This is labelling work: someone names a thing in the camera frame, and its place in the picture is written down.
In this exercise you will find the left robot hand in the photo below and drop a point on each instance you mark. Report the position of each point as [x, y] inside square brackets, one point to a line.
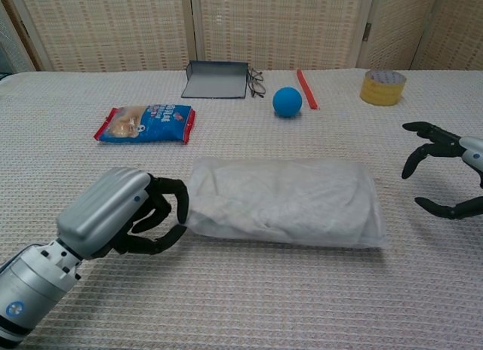
[102, 210]

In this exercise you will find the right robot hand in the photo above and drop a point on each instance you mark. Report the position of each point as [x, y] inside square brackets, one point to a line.
[449, 142]

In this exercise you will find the clear plastic zip bag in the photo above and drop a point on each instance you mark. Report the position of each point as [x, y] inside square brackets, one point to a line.
[371, 184]

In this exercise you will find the light grey cloth garment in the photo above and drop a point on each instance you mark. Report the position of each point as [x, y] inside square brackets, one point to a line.
[279, 203]

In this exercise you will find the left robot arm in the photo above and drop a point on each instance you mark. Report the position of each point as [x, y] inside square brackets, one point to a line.
[30, 286]

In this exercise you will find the yellow tape roll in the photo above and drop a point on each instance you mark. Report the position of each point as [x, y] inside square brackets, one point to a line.
[381, 91]

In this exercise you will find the blue snack packet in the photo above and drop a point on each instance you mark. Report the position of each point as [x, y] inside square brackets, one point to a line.
[158, 125]

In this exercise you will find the woven folding screen panel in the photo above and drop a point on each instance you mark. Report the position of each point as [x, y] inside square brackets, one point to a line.
[279, 25]
[396, 25]
[456, 29]
[105, 25]

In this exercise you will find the metal screen hinge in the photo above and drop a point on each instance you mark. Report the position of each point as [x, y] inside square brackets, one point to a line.
[368, 29]

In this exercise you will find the red flat strip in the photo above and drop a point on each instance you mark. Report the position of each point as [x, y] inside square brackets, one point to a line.
[307, 89]

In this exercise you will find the white woven tablecloth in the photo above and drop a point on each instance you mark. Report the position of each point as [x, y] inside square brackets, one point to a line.
[241, 297]

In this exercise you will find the blue ball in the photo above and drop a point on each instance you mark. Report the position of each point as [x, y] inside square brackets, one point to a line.
[287, 102]

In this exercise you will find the grey open glasses case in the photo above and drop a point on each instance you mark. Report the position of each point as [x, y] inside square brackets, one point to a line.
[215, 88]

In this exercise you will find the thin-framed eyeglasses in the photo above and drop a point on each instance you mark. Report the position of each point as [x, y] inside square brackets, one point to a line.
[257, 86]

